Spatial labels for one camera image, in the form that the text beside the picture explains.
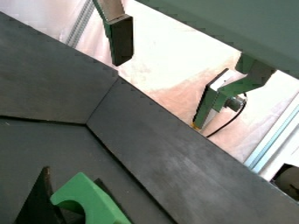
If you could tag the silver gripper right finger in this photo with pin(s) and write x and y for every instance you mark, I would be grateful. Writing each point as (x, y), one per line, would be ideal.
(224, 95)

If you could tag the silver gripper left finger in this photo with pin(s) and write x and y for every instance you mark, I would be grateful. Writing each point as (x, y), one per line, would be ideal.
(120, 29)

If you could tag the green arch block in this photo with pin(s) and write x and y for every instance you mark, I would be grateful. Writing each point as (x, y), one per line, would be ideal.
(85, 198)

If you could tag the dark curved fixture block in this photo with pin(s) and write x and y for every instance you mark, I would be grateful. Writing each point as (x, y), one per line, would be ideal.
(40, 211)

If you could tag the aluminium frame profile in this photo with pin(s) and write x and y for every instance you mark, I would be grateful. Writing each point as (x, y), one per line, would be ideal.
(276, 137)

